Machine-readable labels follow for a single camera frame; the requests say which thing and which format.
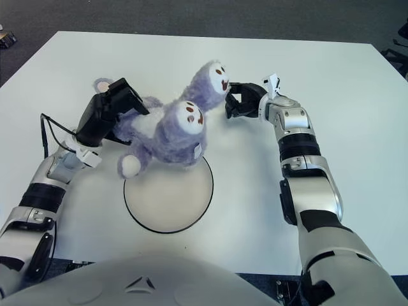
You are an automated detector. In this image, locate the black office chair base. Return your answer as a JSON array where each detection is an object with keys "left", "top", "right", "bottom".
[{"left": 381, "top": 25, "right": 408, "bottom": 76}]

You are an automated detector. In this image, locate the white plate with black rim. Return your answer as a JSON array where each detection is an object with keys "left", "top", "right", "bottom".
[{"left": 123, "top": 156, "right": 214, "bottom": 234}]

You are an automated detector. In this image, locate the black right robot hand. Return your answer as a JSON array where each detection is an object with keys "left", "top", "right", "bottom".
[{"left": 224, "top": 82, "right": 267, "bottom": 120}]

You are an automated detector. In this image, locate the grey robot torso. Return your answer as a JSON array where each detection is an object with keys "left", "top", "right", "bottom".
[{"left": 0, "top": 254, "right": 278, "bottom": 306}]

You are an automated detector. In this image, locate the black and yellow box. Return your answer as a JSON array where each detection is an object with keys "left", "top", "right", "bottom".
[{"left": 0, "top": 31, "right": 17, "bottom": 48}]

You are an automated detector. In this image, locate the purple plush bear doll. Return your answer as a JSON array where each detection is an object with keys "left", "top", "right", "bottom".
[{"left": 92, "top": 59, "right": 230, "bottom": 179}]

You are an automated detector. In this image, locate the white left wrist connector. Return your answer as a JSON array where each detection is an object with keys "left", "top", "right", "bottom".
[{"left": 65, "top": 136, "right": 102, "bottom": 168}]

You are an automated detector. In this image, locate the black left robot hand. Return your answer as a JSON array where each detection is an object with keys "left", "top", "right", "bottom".
[{"left": 75, "top": 77, "right": 150, "bottom": 148}]

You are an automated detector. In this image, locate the metal bracket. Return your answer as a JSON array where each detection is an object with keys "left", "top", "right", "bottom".
[{"left": 275, "top": 280, "right": 300, "bottom": 305}]

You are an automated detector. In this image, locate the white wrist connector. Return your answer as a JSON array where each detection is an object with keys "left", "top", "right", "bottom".
[
  {"left": 261, "top": 73, "right": 282, "bottom": 101},
  {"left": 65, "top": 136, "right": 102, "bottom": 168}
]

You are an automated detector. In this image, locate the white right wrist connector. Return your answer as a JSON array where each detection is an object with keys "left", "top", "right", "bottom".
[{"left": 261, "top": 73, "right": 282, "bottom": 101}]

